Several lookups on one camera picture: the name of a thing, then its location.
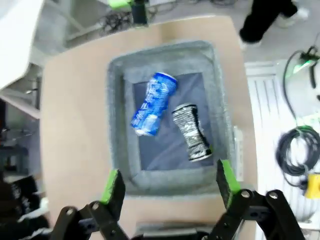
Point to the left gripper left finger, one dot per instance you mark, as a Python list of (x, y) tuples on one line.
[(110, 200)]

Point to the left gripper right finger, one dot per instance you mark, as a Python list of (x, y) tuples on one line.
[(230, 190)]

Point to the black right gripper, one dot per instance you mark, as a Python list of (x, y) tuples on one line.
[(138, 12)]

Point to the grey black crushed can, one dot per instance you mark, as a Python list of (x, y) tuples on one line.
[(192, 132)]

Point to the blue white drink can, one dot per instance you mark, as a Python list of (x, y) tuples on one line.
[(152, 105)]

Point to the white sign Can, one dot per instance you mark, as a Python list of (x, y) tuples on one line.
[(238, 155)]

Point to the grey fabric basket can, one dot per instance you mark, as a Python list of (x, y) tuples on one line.
[(125, 100)]

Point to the yellow box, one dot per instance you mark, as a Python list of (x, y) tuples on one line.
[(313, 186)]

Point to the person in black cardigan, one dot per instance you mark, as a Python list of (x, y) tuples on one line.
[(20, 195)]

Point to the white ribbed panel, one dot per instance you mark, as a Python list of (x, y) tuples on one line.
[(265, 100)]

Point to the person in black trousers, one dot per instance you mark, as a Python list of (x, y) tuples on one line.
[(257, 27)]

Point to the white table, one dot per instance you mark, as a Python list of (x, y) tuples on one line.
[(15, 37)]

